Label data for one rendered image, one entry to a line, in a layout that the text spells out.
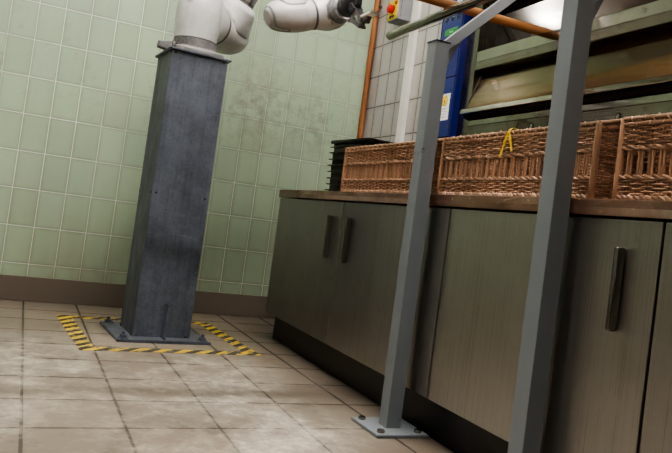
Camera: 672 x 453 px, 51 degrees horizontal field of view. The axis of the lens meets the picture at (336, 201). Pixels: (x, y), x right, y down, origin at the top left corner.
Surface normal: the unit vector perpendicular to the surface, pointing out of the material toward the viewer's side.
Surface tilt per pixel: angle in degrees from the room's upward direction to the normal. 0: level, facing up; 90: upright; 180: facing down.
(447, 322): 90
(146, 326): 90
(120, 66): 90
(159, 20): 90
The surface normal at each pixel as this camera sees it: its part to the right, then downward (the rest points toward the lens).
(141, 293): 0.47, 0.04
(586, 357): -0.90, -0.14
